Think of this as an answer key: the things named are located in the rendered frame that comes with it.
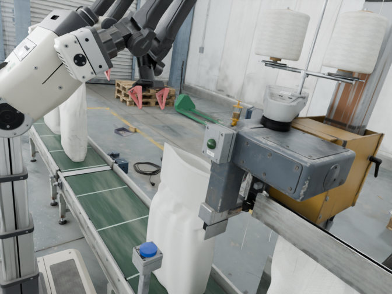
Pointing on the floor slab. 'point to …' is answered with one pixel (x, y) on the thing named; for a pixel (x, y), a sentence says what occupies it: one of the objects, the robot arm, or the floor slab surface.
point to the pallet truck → (184, 106)
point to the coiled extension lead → (147, 171)
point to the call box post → (144, 283)
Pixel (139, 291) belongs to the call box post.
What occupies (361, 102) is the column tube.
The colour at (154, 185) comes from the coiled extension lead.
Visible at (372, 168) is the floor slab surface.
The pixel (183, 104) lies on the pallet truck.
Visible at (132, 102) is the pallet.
